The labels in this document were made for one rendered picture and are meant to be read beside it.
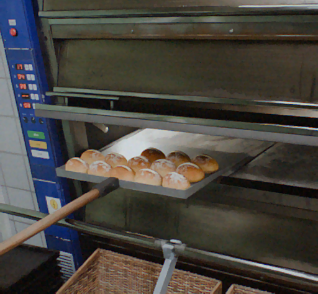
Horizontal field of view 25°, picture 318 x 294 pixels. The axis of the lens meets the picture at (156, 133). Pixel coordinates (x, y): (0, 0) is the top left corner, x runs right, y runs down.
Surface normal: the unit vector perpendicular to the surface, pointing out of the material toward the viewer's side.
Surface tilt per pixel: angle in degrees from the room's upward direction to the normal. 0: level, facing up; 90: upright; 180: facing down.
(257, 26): 90
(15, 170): 90
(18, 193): 90
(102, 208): 70
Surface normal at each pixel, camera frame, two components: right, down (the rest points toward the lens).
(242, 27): -0.61, 0.33
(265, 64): -0.62, 0.00
